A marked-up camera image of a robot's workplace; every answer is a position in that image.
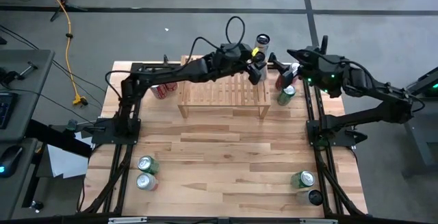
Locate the pink and white can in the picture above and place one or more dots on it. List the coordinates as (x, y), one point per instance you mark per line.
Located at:
(146, 181)

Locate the yellow tag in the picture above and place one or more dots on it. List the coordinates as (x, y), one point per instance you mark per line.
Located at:
(255, 51)

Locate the black table frame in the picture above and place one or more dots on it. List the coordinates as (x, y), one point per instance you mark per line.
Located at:
(102, 135)
(345, 140)

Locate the black right table frame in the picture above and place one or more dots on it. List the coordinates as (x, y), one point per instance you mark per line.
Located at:
(345, 140)

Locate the black keyboard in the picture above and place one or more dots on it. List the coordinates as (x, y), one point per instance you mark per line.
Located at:
(7, 111)

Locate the black diagonal beam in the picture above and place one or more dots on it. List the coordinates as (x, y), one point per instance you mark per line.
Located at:
(58, 138)

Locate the pale can with dark lid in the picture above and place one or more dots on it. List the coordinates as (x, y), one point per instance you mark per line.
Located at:
(313, 197)

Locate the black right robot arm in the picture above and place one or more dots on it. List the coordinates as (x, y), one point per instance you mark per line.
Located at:
(376, 90)

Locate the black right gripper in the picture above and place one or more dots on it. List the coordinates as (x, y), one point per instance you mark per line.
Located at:
(321, 71)

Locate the green soda can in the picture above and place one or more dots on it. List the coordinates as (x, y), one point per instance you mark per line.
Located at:
(147, 163)
(304, 178)
(285, 95)

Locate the wooden slatted shelf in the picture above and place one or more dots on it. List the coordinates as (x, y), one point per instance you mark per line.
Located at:
(219, 95)

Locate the black front rail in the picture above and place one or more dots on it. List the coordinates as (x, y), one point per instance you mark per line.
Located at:
(219, 221)

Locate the black computer mouse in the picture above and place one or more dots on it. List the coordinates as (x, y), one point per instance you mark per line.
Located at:
(12, 159)

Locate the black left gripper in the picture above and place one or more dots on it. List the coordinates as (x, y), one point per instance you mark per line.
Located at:
(236, 63)

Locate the black tripod stand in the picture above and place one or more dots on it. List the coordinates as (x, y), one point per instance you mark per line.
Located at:
(64, 2)

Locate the black clamp tool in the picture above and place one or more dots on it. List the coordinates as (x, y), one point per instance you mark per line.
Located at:
(10, 76)

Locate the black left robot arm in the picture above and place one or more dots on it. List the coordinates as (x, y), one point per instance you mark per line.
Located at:
(164, 75)

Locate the grey desk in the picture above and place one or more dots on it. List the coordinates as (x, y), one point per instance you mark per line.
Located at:
(13, 196)
(31, 107)

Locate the black left table frame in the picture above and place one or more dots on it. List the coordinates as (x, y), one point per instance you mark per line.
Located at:
(102, 135)

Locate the small black knob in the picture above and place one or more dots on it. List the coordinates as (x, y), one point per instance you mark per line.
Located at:
(37, 205)

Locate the white paper sheet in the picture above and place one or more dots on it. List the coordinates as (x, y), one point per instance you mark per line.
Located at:
(65, 162)

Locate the grey metal stand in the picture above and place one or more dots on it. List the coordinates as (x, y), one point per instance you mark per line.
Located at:
(415, 138)

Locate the small grey cylinder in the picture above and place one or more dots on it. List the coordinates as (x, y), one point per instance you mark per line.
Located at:
(72, 125)

